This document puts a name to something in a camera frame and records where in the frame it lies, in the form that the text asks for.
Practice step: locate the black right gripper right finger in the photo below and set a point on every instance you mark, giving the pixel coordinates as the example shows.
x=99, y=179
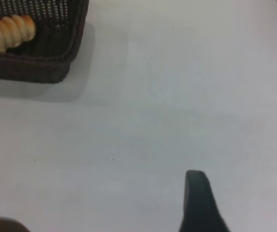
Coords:
x=198, y=205

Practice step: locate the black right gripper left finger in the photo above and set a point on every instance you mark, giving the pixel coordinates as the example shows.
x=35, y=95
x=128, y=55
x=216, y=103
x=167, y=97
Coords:
x=1, y=224

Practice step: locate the dark brown wicker basket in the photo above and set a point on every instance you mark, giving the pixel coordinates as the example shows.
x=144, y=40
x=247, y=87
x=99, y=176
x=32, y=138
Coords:
x=44, y=67

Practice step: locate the ridged golden bread loaf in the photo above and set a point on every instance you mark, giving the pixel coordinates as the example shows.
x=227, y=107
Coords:
x=7, y=33

